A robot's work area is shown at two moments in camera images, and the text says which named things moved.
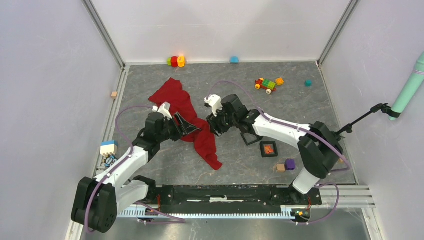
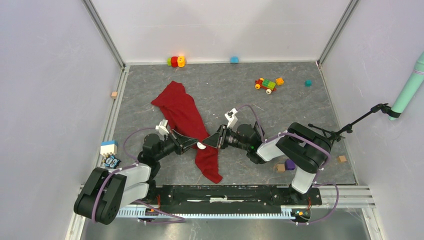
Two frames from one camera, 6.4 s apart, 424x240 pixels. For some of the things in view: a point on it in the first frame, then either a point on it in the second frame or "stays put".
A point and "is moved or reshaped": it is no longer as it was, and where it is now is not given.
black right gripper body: [224, 121] -> [228, 138]
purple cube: [290, 164] stays put
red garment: [179, 102] is moved or reshaped
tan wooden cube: [280, 168] stays put
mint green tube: [412, 86] stays put
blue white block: [108, 146] stays put
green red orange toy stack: [175, 61] stays put
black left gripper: [184, 128] -> [181, 142]
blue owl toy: [110, 160] stays put
